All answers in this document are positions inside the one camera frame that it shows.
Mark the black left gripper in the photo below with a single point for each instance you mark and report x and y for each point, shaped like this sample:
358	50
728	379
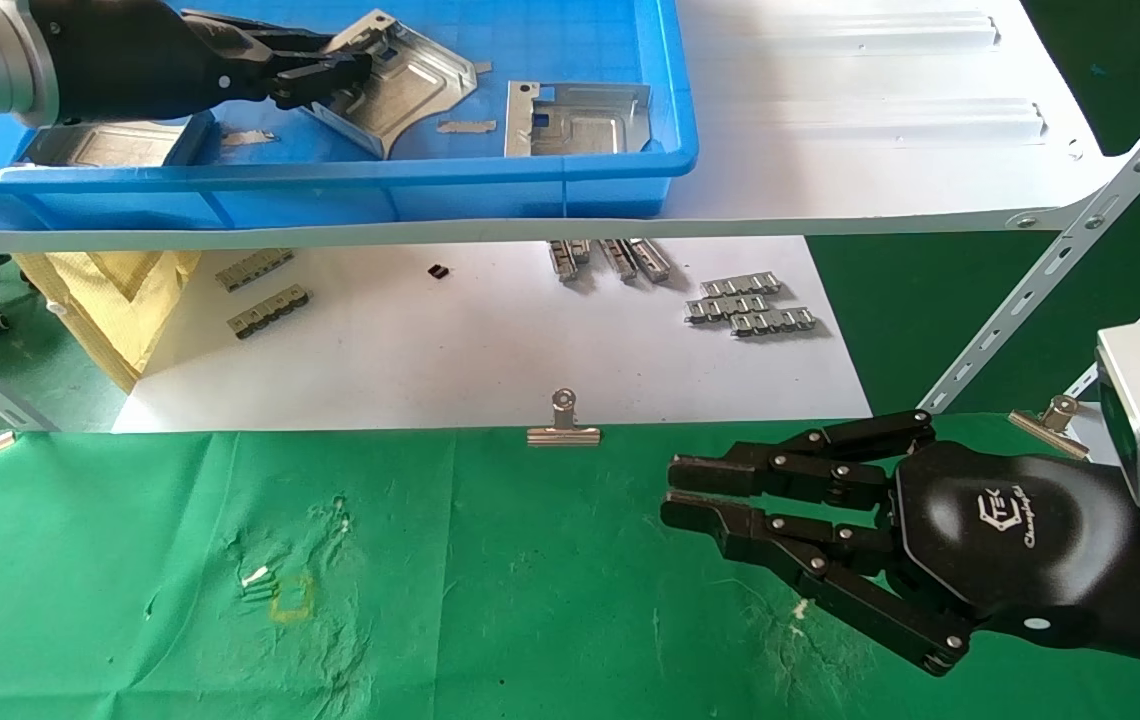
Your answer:
140	60

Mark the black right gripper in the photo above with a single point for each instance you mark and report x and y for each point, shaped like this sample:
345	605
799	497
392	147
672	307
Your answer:
1020	540

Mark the silver sheet metal bracket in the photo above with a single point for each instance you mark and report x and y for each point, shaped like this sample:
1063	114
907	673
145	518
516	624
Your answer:
580	130
410	90
110	145

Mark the blue plastic bin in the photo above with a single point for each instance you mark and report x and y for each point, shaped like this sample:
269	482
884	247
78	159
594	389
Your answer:
330	195

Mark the grey connector strip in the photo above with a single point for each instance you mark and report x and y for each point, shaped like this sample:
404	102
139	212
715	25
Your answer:
268	312
255	269

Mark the yellow cloth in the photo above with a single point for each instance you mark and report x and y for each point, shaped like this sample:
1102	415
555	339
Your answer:
100	310

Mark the white shelf board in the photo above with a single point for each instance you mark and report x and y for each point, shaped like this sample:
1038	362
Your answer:
880	150

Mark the green table cloth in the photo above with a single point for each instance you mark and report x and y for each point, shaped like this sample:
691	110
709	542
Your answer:
430	580

